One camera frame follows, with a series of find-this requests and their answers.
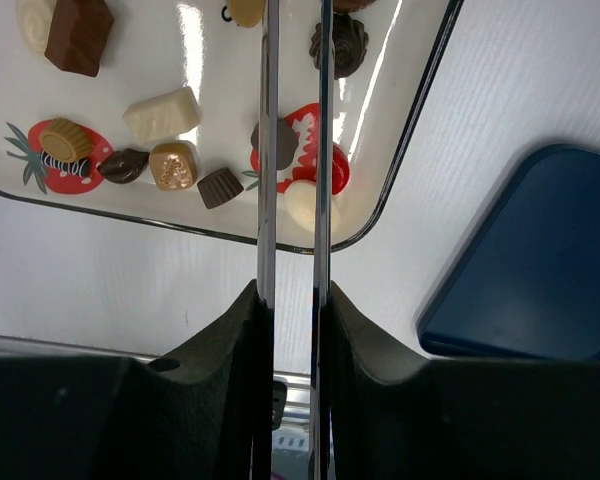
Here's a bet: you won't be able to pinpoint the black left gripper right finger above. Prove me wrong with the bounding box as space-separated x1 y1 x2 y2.
322 287 600 479

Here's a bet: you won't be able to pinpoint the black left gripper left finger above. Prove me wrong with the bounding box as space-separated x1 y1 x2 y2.
0 283 272 479

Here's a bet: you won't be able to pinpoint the silver metal tongs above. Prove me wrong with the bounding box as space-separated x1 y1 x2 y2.
257 1 334 479

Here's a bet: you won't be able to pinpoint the white oval chocolate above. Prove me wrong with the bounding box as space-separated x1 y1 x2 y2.
283 180 317 234

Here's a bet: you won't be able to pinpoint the caramel embossed square chocolate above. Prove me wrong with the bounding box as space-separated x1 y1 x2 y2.
148 142 198 191

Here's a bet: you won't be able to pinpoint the dark lips chocolate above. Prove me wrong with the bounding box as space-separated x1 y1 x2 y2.
97 148 149 185

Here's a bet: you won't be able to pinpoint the black white striped chocolate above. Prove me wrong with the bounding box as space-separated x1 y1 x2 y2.
39 151 92 179

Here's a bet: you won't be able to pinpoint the white rectangular chocolate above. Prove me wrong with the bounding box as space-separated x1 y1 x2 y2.
122 87 200 144

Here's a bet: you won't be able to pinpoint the caramel cup chocolate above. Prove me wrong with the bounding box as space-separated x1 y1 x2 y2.
38 118 94 163

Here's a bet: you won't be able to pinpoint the dark rosette chocolate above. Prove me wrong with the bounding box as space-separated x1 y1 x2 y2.
332 14 369 80

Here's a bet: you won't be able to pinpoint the milk brown block chocolate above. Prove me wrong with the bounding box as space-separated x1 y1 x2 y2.
44 0 115 78

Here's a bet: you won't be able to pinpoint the brown leaf chocolate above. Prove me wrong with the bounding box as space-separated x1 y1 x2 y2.
333 0 376 14

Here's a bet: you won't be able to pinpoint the white swirl chocolate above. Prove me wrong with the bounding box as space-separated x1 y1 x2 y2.
16 0 56 57

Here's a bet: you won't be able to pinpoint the navy blue tin lid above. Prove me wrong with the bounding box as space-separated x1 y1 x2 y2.
418 145 600 361

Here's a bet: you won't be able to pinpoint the white strawberry print tray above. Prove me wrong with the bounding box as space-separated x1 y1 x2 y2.
0 1 461 250

